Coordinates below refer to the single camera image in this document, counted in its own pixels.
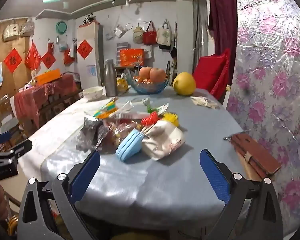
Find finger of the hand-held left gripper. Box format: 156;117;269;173
0;131;12;153
0;139;33;163

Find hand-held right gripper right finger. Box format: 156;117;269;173
199;149;283;240

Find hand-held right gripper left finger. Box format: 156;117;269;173
17;150;101;240

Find silver foil wrapper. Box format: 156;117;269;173
76;116;109;153

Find clear candy wrapper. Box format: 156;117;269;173
100;120;140;154

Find blue ribbed case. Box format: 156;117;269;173
115;128;145;162

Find white paper bag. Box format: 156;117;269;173
141;120;186;161

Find yellow green striped packet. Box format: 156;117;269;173
94;99;118;119

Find wooden chair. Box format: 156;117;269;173
0;95;24;145

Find white tasselled tablecloth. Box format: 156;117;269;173
20;96;90;173

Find brown leather phone case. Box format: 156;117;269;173
230;132;282;177

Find table with red cover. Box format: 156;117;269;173
14;74;78;128

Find grey blue tablecloth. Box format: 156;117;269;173
40;86;265;230

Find long white carton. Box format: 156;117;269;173
110;112;150;120

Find crumpled white paper wrappers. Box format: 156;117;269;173
190;96;220;110

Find orange cardboard box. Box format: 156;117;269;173
36;69;62;86

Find white ceramic bowl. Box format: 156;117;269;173
82;86;103;101

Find white tissue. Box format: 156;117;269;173
117;100;140;113

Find green snack wrapper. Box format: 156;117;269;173
146;102;170;114

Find red plastic bag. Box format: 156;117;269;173
24;40;42;71

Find yellow plastic bag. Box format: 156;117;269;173
116;78;129;93

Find yellow pomelo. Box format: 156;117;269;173
173;72;196;96

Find stainless steel bottle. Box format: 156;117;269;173
104;59;118;97

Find red cushion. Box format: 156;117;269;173
192;49;232;100

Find blue glass fruit bowl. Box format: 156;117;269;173
126;74;170;95

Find white refrigerator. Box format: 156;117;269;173
77;22;103;90

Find woven straw bag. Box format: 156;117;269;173
20;17;35;37
3;19;20;42

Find floral plastic sheet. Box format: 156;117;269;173
226;0;300;230

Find large red apple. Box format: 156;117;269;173
139;67;152;79
149;67;167;82

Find red diamond paper on refrigerator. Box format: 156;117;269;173
76;39;92;60

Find orange gift box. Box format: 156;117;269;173
119;49;145;67

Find white shelf rack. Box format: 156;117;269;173
116;42;128;67

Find white plastic hanging bag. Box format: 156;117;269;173
112;24;127;39

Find black and white plush toy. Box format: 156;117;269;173
83;13;97;25

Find beige hanging bag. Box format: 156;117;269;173
132;23;143;44

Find cream tote bag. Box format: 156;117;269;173
157;19;172;47

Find red tote bag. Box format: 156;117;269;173
143;21;157;45

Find maroon curtain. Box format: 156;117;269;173
207;0;238;55

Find metal key ring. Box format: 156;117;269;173
223;131;250;141

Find brown wall board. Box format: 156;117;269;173
0;17;37;105

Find red diamond wall paper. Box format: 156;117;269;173
4;48;23;73
41;51;56;69

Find teal wall plate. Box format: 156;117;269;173
55;21;67;35

